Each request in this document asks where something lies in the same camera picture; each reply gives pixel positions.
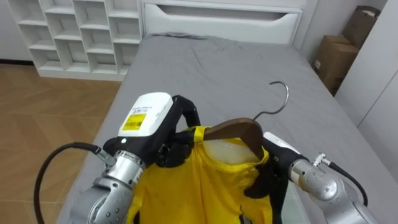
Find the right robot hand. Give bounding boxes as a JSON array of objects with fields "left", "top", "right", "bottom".
[{"left": 244, "top": 131, "right": 310, "bottom": 200}]

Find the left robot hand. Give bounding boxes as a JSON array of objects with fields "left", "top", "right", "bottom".
[{"left": 103, "top": 91, "right": 202, "bottom": 169}]

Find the brown wooden clothes hanger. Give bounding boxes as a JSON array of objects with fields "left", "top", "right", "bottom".
[{"left": 203, "top": 81, "right": 290, "bottom": 161}]

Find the yellow shirt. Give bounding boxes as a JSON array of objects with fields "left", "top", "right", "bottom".
[{"left": 125, "top": 125, "right": 274, "bottom": 224}]

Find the grey bed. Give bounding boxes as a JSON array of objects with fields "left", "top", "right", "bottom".
[{"left": 55, "top": 0, "right": 398, "bottom": 224}]

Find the white shelf unit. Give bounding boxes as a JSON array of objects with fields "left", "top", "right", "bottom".
[{"left": 6, "top": 0, "right": 143, "bottom": 82}]

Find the brown cardboard box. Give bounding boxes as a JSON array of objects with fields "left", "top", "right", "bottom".
[
  {"left": 313, "top": 34, "right": 360, "bottom": 96},
  {"left": 341, "top": 5, "right": 381, "bottom": 49}
]

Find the white wardrobe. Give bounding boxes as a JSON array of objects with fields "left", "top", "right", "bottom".
[{"left": 334, "top": 0, "right": 398, "bottom": 184}]

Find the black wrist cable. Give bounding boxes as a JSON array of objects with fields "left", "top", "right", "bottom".
[
  {"left": 313, "top": 152, "right": 369, "bottom": 207},
  {"left": 33, "top": 141, "right": 116, "bottom": 224}
]

